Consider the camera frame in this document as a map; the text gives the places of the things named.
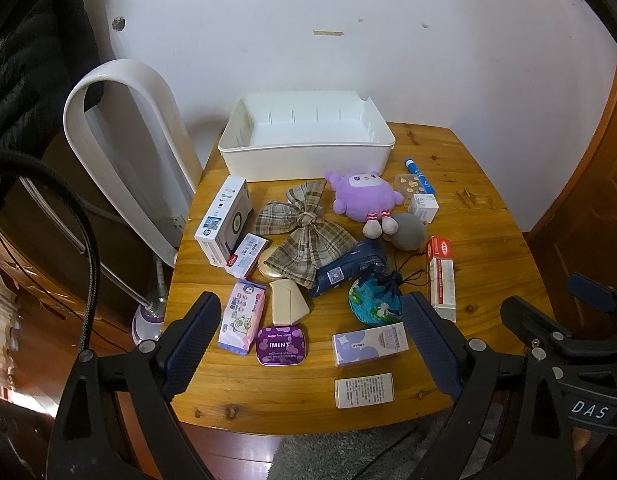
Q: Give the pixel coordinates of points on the wooden door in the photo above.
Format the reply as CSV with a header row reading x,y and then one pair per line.
x,y
578,233

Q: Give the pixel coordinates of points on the white plastic storage bin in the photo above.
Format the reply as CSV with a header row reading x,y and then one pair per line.
x,y
298,135

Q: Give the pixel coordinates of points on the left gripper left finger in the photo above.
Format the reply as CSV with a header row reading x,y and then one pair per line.
x,y
183,344

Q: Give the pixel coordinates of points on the small red white box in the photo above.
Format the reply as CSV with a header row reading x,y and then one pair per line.
x,y
241,263

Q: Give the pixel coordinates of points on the plaid fabric bow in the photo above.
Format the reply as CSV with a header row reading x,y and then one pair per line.
x,y
312,241

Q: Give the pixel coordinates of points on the green white medicine box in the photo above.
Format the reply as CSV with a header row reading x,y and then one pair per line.
x,y
359,392

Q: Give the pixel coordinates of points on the blue green drawstring pouch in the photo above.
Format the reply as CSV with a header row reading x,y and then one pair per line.
x,y
375,298

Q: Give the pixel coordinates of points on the round gold tin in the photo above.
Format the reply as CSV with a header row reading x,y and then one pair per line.
x,y
273,264

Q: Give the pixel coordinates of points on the white blue HP box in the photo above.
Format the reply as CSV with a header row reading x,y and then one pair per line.
x,y
220,229

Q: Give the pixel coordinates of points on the grey rug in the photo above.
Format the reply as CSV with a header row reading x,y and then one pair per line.
x,y
387,452

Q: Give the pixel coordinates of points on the blue white tube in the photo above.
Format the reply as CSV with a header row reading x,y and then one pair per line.
x,y
415,170

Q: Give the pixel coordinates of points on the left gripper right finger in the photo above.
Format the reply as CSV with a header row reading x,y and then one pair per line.
x,y
439,342

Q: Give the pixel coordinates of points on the dark blue snack packet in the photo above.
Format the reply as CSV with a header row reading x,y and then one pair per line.
x,y
366,256

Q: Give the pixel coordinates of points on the purple mint tin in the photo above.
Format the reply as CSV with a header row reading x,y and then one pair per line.
x,y
281,346

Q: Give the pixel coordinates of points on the grey round plush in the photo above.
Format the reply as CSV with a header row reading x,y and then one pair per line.
x,y
411,234

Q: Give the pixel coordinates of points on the red white medicine box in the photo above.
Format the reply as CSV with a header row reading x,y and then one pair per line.
x,y
442,277

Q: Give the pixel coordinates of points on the black jacket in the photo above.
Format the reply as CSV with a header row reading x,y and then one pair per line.
x,y
46,47

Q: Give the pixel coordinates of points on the white bladeless fan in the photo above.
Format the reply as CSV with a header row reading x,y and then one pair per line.
x,y
144,160

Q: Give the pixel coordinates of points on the purple plush toy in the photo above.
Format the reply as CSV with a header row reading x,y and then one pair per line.
x,y
365,197

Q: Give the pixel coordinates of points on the pink wet wipes pack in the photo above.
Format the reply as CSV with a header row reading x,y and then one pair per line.
x,y
242,317

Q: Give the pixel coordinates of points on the purple white carton box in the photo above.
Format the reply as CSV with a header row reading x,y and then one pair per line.
x,y
369,344

